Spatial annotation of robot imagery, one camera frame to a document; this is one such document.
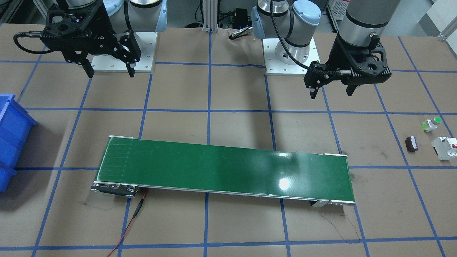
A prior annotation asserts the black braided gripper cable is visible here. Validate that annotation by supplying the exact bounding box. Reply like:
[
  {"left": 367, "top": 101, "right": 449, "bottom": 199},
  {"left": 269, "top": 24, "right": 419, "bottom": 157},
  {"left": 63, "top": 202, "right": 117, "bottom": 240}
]
[{"left": 270, "top": 0, "right": 348, "bottom": 75}]

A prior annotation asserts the green push button switch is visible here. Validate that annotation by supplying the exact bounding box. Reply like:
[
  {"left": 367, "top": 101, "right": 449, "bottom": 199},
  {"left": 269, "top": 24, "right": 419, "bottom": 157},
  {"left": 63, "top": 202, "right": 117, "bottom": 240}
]
[{"left": 421, "top": 117, "right": 442, "bottom": 133}]

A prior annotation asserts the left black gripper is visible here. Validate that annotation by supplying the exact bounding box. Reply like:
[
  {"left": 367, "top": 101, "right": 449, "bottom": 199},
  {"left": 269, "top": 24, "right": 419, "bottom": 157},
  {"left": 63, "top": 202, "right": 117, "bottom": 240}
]
[{"left": 304, "top": 36, "right": 392, "bottom": 99}]

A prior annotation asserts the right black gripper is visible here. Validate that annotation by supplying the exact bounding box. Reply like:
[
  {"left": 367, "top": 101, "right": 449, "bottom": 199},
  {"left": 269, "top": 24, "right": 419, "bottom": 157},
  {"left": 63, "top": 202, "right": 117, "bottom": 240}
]
[{"left": 40, "top": 3, "right": 141, "bottom": 78}]

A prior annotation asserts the black electronics box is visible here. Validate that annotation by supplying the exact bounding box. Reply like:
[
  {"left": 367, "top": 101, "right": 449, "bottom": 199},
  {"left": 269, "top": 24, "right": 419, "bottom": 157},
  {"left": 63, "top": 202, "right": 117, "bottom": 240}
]
[{"left": 231, "top": 8, "right": 251, "bottom": 29}]

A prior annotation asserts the red black power wire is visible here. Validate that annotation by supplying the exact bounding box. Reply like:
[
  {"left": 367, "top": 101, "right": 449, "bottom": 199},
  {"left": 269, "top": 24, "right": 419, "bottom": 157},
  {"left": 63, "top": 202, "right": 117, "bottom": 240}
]
[{"left": 106, "top": 188, "right": 150, "bottom": 257}]

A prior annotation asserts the aluminium frame post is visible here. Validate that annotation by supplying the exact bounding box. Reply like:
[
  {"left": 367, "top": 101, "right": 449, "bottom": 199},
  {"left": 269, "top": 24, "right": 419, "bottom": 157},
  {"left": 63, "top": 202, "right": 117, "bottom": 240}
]
[{"left": 202, "top": 0, "right": 219, "bottom": 34}]

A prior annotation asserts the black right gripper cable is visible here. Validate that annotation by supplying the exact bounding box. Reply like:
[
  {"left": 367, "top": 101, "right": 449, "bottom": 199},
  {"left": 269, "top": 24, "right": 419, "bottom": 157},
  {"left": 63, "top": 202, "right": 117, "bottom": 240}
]
[{"left": 13, "top": 31, "right": 56, "bottom": 55}]

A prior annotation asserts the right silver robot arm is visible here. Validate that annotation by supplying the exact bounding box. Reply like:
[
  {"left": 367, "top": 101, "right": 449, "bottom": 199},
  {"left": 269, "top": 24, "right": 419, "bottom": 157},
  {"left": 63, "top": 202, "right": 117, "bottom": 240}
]
[{"left": 39, "top": 0, "right": 167, "bottom": 77}]

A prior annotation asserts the white circuit breaker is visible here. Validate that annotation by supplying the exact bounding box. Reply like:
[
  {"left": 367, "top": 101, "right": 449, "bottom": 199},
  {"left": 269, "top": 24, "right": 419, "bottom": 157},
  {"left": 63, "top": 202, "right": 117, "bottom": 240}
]
[{"left": 431, "top": 137, "right": 457, "bottom": 161}]

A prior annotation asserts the green conveyor belt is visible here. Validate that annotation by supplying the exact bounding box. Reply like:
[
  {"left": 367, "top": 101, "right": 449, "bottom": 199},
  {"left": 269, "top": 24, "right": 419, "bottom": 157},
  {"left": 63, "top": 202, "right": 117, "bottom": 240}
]
[{"left": 91, "top": 136, "right": 356, "bottom": 207}]

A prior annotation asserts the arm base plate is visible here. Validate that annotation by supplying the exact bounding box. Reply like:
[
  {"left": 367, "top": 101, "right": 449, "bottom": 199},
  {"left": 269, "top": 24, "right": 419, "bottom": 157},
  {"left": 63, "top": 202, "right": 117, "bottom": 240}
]
[
  {"left": 262, "top": 37, "right": 321, "bottom": 76},
  {"left": 90, "top": 32, "right": 158, "bottom": 73}
]

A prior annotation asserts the dark brown capacitor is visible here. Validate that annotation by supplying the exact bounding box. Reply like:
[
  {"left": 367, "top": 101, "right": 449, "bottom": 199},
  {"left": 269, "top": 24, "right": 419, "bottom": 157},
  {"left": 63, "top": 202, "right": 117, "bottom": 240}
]
[{"left": 405, "top": 136, "right": 418, "bottom": 152}]

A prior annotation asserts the white basket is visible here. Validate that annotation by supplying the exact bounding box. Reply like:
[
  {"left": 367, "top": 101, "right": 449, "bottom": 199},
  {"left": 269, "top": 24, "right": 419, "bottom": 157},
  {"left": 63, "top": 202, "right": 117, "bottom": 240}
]
[{"left": 329, "top": 0, "right": 350, "bottom": 21}]

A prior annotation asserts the blue plastic bin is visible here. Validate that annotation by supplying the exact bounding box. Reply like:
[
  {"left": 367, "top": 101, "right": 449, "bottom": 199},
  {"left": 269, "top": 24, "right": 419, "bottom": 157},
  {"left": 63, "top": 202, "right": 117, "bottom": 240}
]
[{"left": 0, "top": 94, "right": 36, "bottom": 192}]

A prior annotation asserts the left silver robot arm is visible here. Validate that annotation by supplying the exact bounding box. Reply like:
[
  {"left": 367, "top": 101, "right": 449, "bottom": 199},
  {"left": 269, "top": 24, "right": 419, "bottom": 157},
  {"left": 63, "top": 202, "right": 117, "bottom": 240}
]
[{"left": 251, "top": 0, "right": 400, "bottom": 99}]

